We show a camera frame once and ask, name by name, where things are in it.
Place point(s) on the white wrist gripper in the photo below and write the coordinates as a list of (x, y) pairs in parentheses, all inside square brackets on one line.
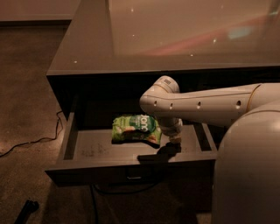
[(172, 129)]

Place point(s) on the dark drawer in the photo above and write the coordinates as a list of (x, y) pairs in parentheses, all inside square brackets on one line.
[(89, 156)]

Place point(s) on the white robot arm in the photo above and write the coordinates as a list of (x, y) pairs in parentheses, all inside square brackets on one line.
[(246, 180)]

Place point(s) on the grey counter drawer cabinet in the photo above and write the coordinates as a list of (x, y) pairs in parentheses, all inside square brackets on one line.
[(113, 50)]

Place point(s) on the green snack bag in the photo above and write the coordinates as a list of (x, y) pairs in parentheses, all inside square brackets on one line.
[(136, 128)]

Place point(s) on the black object on floor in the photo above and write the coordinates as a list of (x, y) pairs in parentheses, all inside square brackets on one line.
[(29, 207)]

